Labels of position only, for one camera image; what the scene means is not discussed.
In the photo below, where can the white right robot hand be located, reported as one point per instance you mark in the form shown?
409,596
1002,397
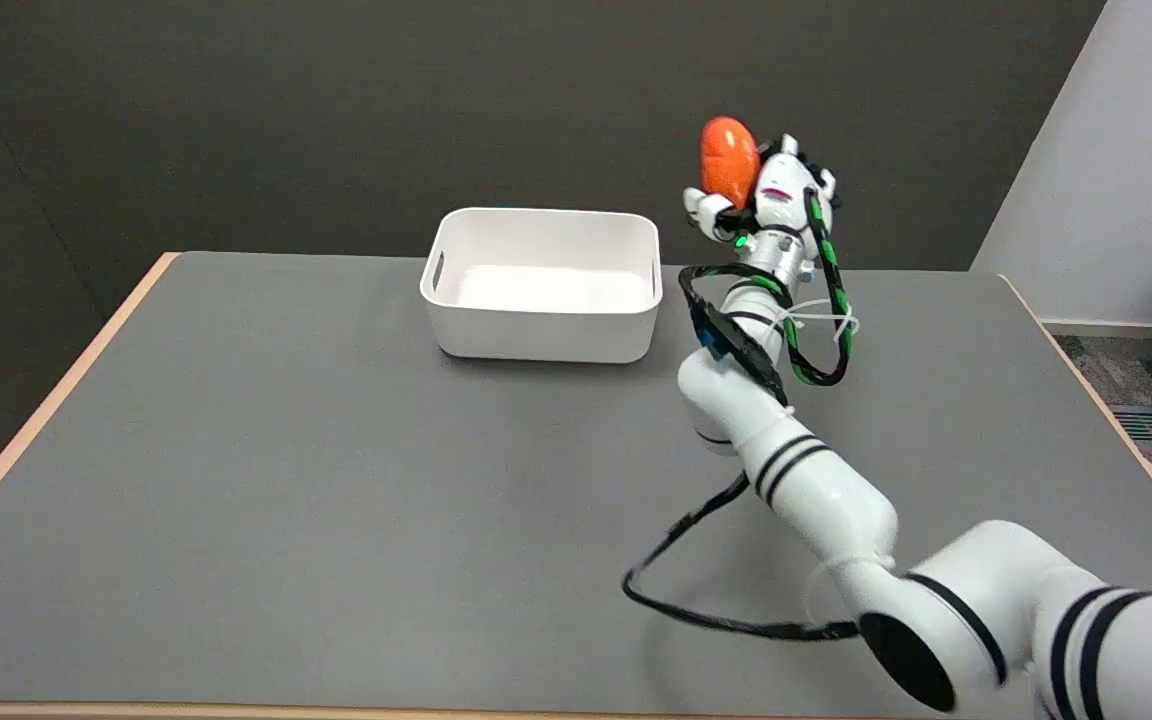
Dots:
778,196

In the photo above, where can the orange mango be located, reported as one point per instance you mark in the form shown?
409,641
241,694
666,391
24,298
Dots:
729,160

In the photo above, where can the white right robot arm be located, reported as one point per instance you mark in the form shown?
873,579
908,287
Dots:
836,500

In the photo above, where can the white plastic box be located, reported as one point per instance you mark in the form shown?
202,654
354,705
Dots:
543,285

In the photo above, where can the floor vent grille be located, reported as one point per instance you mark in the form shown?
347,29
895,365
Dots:
1150,424

